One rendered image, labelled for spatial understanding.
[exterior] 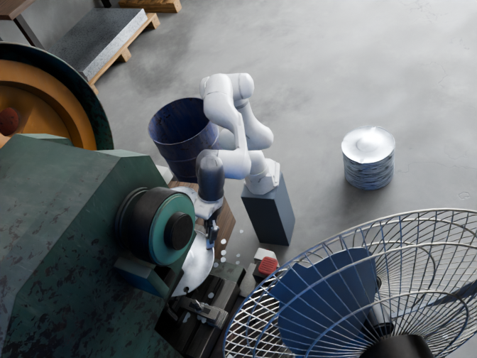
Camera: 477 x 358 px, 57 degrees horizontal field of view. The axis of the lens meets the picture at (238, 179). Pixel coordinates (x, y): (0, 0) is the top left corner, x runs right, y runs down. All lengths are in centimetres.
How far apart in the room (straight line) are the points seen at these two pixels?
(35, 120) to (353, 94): 232
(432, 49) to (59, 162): 302
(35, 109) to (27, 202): 54
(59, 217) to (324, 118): 241
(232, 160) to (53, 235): 68
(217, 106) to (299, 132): 159
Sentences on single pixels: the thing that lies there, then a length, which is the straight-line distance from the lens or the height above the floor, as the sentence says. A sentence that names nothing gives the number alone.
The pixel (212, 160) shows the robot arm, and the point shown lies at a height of 118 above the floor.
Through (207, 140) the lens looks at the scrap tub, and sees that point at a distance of 268.
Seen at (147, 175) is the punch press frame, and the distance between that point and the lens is 114.
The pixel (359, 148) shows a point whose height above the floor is 25.
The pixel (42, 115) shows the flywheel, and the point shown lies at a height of 137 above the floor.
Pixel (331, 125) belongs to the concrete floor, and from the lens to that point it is 310.
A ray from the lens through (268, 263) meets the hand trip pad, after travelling 162.
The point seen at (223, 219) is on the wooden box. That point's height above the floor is 17.
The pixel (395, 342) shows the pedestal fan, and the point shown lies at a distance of 82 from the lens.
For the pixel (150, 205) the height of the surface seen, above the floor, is 142.
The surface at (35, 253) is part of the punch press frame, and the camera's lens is 99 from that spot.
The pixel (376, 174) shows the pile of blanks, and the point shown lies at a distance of 262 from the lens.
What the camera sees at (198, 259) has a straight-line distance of 168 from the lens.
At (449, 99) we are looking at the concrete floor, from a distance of 325.
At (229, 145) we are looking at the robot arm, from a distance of 199.
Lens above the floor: 215
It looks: 47 degrees down
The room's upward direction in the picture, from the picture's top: 22 degrees counter-clockwise
